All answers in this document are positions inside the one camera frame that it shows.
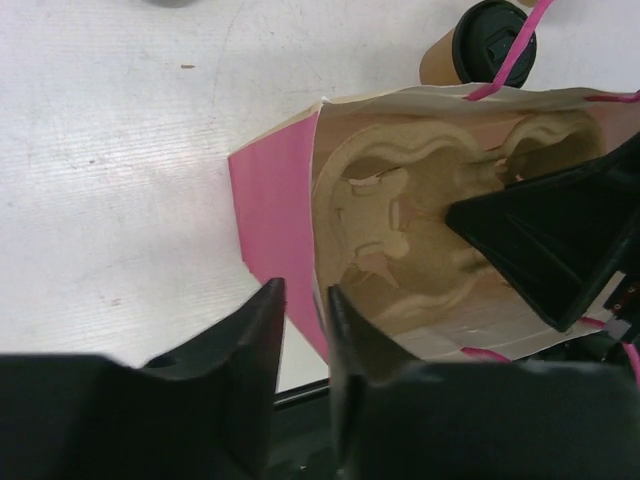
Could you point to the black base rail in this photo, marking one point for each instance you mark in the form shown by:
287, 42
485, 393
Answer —
303, 439

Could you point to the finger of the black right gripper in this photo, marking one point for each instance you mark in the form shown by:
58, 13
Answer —
558, 239

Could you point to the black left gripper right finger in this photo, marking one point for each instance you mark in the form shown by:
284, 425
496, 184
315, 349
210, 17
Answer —
397, 417

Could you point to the pink and cream paper bag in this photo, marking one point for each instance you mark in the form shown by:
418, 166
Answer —
272, 183

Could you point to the brown cardboard cup carrier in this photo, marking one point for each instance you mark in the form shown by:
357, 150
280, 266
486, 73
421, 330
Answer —
382, 185

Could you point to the brown paper coffee cup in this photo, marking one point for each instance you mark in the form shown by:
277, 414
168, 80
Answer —
442, 64

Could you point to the black cup lid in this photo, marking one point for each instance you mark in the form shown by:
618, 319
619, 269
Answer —
482, 39

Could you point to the stack of black cup lids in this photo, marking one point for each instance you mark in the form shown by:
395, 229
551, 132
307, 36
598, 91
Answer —
171, 4

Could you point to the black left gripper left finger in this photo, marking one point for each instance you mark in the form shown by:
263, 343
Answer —
202, 410

